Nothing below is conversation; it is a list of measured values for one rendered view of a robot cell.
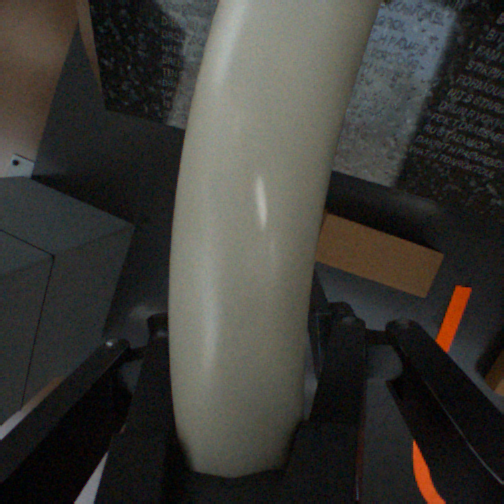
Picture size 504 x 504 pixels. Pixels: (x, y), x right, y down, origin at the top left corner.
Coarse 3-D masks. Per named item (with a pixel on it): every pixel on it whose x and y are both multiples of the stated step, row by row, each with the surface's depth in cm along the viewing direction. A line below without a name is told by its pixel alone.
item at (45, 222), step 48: (0, 192) 89; (48, 192) 104; (0, 240) 67; (48, 240) 76; (96, 240) 87; (0, 288) 58; (48, 288) 74; (96, 288) 99; (0, 336) 63; (48, 336) 82; (96, 336) 114; (0, 384) 68
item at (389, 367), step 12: (336, 312) 16; (348, 312) 16; (372, 336) 14; (384, 336) 14; (372, 348) 13; (384, 348) 13; (372, 360) 13; (384, 360) 13; (396, 360) 13; (372, 372) 13; (384, 372) 13; (396, 372) 13
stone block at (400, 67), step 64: (128, 0) 31; (192, 0) 30; (384, 0) 26; (448, 0) 24; (128, 64) 37; (192, 64) 35; (384, 64) 30; (448, 64) 28; (384, 128) 34; (448, 128) 32; (448, 192) 38
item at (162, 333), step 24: (168, 336) 14; (144, 360) 13; (168, 360) 12; (144, 384) 11; (168, 384) 11; (144, 408) 10; (168, 408) 10; (144, 432) 8; (168, 432) 8; (120, 456) 7; (144, 456) 7; (168, 456) 8; (120, 480) 6; (144, 480) 6
